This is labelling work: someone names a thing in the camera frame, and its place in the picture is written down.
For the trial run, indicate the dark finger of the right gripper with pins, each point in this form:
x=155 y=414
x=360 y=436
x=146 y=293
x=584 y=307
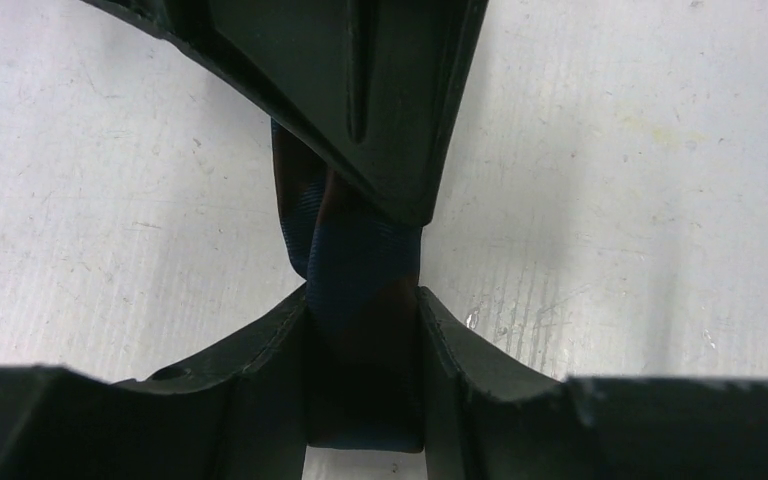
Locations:
x=373 y=87

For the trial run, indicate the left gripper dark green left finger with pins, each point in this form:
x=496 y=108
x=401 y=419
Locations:
x=231 y=411

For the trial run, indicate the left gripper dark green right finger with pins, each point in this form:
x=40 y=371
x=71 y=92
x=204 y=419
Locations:
x=487 y=416

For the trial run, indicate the blue brown striped tie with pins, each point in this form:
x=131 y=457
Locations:
x=360 y=269

